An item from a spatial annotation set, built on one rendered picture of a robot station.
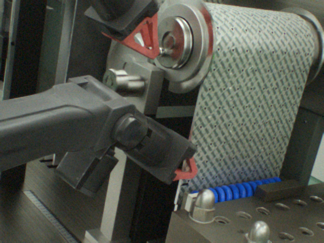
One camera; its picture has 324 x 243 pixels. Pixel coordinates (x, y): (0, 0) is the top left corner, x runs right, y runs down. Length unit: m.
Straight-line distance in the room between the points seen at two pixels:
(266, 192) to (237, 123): 0.12
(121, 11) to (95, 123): 0.19
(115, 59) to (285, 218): 0.39
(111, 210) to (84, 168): 0.24
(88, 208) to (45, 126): 0.52
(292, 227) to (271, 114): 0.19
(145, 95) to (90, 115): 0.26
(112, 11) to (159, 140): 0.18
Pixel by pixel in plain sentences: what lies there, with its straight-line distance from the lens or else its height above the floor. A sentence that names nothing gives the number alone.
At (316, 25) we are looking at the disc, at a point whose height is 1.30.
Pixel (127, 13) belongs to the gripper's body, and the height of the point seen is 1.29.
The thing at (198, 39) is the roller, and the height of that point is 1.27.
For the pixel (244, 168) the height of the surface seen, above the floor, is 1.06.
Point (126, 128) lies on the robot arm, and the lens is 0.61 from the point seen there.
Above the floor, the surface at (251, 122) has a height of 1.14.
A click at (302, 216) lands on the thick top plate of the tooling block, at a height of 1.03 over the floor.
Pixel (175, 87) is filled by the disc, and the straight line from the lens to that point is 0.81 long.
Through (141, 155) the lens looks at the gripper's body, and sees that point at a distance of 0.73.
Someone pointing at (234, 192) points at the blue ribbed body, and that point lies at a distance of 0.88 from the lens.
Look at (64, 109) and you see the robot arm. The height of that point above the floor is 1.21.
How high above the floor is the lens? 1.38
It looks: 18 degrees down
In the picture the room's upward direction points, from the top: 12 degrees clockwise
